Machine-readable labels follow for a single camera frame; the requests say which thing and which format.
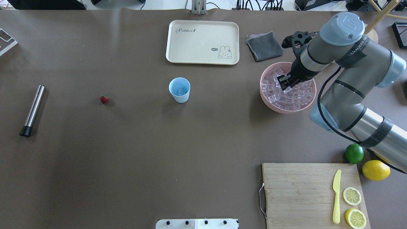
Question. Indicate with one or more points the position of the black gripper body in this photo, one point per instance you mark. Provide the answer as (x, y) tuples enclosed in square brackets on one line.
[(299, 70)]

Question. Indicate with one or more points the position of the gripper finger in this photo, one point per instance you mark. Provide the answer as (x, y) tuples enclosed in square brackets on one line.
[(285, 81)]

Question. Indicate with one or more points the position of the clear ice cube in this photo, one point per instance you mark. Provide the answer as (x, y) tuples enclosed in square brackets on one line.
[(181, 91)]

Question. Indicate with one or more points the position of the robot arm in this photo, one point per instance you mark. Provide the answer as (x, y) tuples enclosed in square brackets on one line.
[(363, 65)]

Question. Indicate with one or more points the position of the pink bowl of ice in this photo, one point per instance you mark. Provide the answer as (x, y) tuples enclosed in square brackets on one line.
[(287, 101)]

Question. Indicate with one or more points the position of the blue plastic cup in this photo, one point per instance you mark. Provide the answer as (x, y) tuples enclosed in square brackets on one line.
[(177, 83)]

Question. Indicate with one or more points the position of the grey folded cloth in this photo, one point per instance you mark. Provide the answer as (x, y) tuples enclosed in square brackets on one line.
[(264, 46)]

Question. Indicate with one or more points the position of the wooden mug tree stand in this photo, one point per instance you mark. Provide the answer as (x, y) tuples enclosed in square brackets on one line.
[(381, 14)]

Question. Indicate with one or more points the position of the beige rabbit tray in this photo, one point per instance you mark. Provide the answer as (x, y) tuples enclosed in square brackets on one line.
[(203, 42)]

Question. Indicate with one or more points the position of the green lime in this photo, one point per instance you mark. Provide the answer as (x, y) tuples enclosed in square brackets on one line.
[(354, 153)]

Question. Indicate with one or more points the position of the wooden cutting board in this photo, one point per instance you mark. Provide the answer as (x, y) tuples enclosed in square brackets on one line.
[(300, 195)]

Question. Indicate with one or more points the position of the whole yellow lemon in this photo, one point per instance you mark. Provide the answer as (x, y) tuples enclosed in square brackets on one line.
[(375, 170)]

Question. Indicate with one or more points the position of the lemon slice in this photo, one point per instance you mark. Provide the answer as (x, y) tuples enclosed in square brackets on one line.
[(352, 196)]

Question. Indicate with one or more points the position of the yellow plastic knife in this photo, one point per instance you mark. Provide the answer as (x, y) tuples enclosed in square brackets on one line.
[(336, 189)]

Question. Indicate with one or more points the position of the lemon half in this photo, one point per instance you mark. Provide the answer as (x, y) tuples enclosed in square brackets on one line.
[(355, 218)]

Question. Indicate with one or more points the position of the red strawberry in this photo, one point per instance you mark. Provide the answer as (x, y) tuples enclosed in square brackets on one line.
[(104, 98)]

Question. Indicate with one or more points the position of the steel muddler black tip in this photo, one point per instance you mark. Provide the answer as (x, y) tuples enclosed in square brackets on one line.
[(27, 128)]

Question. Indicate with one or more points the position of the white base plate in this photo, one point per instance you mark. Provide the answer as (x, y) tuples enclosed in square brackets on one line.
[(227, 223)]

